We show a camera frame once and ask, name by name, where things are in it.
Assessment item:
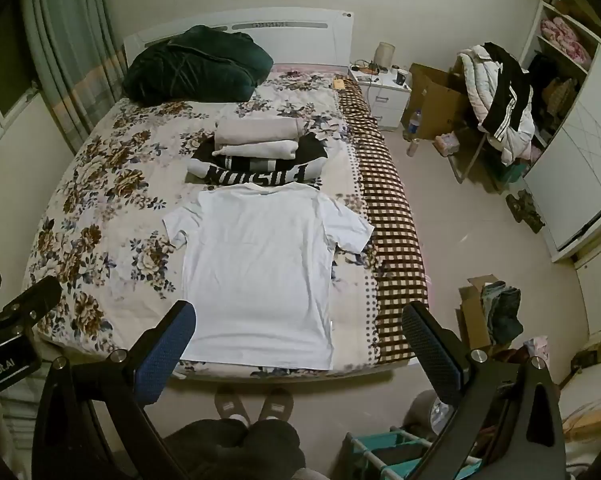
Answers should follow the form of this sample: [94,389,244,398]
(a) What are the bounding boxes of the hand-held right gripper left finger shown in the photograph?
[32,300,197,480]

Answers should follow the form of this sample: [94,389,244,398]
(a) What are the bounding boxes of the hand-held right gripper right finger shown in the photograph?
[401,301,567,480]

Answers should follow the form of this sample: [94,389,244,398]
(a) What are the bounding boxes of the white t-shirt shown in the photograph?
[161,182,376,367]

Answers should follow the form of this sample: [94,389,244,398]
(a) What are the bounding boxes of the dark folded clothes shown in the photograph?
[481,281,524,346]

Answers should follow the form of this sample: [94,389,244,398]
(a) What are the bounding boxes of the hanging dark clothes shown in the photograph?
[527,55,581,146]

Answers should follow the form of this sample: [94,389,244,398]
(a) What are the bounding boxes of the small cardboard box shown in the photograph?
[457,274,523,356]

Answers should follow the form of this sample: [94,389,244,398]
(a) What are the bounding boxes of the person's left slipper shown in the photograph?
[214,385,251,423]

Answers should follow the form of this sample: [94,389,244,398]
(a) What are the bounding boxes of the person's slipper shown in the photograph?
[214,385,251,423]
[258,387,295,423]

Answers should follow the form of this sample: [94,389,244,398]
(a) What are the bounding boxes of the person's left leg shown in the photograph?
[165,417,251,480]

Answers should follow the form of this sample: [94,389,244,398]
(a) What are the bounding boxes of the person's leg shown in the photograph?
[240,419,306,480]
[165,417,251,480]

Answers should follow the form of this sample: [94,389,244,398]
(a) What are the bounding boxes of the teal white rack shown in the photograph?
[344,427,486,480]

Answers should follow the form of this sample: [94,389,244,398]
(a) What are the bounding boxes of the brown checked blanket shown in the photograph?
[330,80,431,366]

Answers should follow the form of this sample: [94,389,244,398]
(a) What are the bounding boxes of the person's right slipper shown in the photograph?
[258,387,295,423]

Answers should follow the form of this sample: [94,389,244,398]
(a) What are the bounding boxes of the bed with floral blanket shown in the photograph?
[21,65,431,381]

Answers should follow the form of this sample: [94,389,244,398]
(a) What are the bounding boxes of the person's right leg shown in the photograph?
[240,419,306,480]

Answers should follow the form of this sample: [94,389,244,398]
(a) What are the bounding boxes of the camouflage shoes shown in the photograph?
[505,189,546,233]

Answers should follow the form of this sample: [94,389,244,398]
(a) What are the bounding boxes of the green bin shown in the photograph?
[495,160,523,184]

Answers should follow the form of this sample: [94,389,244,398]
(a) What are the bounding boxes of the pink tissue pack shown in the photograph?
[433,131,461,157]

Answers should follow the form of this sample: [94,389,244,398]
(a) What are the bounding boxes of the black white printed garment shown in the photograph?
[186,132,328,188]

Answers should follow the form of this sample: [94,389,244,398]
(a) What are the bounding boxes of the plastic bottle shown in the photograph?
[404,109,423,142]

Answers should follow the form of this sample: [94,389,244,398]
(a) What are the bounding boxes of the folded white garment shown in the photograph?
[213,139,301,161]

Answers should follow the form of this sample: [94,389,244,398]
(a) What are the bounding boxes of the white wardrobe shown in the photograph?
[520,0,601,263]

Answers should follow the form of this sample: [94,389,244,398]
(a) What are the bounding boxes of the folded beige garment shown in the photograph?
[215,116,311,148]

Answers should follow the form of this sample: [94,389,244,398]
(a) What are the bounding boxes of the green striped curtain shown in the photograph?
[20,0,131,156]

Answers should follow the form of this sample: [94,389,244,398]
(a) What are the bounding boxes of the large cardboard box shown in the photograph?
[403,62,473,141]

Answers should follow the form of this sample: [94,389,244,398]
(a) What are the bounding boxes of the white nightstand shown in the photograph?
[349,63,412,131]

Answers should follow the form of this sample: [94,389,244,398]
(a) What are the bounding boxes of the black striped jacket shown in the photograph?
[483,41,533,148]

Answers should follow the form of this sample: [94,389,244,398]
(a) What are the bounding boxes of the chair with piled jackets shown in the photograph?
[455,44,536,166]

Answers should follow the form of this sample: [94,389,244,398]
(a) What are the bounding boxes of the dark green quilt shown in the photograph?
[122,25,274,107]

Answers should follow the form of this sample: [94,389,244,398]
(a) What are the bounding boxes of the beige cylinder lamp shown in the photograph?
[373,41,396,68]

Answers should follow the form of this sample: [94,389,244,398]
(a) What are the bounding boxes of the pink pillow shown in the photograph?
[268,62,351,77]

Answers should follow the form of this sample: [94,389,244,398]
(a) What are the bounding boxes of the white headboard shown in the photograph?
[123,6,355,73]

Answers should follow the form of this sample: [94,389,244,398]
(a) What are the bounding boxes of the pink floral quilt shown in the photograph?
[539,16,588,61]

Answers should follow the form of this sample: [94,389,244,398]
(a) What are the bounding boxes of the white window frame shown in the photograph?
[0,55,46,161]

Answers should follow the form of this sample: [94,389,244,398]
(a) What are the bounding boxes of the metal frame chair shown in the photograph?
[447,125,511,186]

